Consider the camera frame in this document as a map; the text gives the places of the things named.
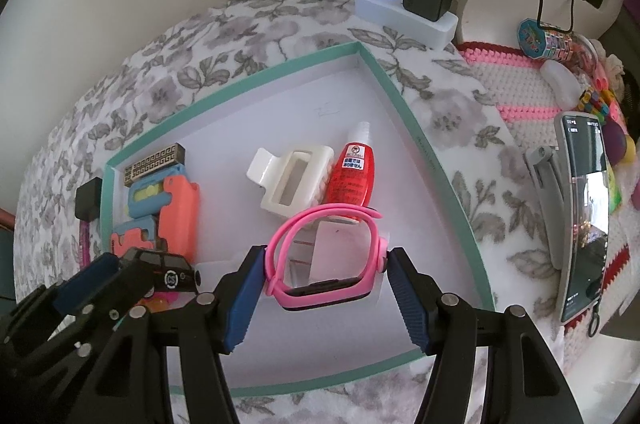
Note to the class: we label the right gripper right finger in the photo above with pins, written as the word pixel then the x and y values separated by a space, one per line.
pixel 400 273

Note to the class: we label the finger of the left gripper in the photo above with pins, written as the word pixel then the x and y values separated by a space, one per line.
pixel 75 293
pixel 149 268

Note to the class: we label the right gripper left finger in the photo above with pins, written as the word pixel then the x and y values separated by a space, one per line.
pixel 239 293

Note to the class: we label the pink smart watch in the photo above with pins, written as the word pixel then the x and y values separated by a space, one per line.
pixel 330 292

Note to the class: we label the white power adapter cube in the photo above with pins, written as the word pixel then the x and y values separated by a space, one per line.
pixel 327 251

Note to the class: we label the large orange blue toy knife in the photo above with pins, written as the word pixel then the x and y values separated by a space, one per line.
pixel 175 200

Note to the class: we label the white plastic hair clip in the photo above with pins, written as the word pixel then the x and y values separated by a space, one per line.
pixel 294 181

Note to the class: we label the gold patterned lighter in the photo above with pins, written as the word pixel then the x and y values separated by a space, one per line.
pixel 169 156

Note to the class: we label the red glue bottle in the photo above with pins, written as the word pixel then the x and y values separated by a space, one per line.
pixel 352 178

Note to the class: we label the black toy car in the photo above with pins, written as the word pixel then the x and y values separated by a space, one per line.
pixel 172 273

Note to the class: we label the pink puppy toy figure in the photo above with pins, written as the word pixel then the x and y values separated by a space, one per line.
pixel 158 302

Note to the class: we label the black power adapter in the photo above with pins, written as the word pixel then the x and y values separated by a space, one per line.
pixel 88 200

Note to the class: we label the teal white box lid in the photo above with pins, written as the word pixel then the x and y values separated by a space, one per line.
pixel 317 99

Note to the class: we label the smartphone on stand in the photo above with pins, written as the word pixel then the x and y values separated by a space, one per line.
pixel 586 212

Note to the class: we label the grey phone stand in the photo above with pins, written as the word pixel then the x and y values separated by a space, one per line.
pixel 544 167

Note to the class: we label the floral grey white blanket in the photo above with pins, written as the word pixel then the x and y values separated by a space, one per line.
pixel 493 363

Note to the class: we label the pink white crochet mat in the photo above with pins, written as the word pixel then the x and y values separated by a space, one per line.
pixel 526 104

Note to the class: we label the purple ball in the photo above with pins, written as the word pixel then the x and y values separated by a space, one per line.
pixel 619 147

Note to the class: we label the white small case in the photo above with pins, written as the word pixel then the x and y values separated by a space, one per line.
pixel 563 83

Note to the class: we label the colourful bead toy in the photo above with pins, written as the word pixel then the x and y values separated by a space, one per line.
pixel 591 102

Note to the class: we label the colourful candy tube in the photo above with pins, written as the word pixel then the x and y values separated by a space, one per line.
pixel 542 42

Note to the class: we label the white power strip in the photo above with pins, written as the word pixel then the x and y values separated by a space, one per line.
pixel 390 13

